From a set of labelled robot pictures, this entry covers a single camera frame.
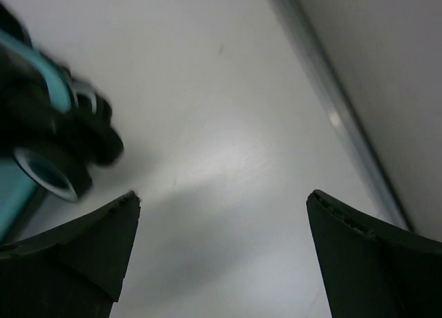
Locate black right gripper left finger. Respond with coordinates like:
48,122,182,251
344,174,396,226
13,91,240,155
1,191,141,317

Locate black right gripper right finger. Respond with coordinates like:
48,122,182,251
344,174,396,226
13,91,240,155
307,190,441,317

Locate teal suitcase with grey lining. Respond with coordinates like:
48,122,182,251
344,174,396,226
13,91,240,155
1,6,124,242

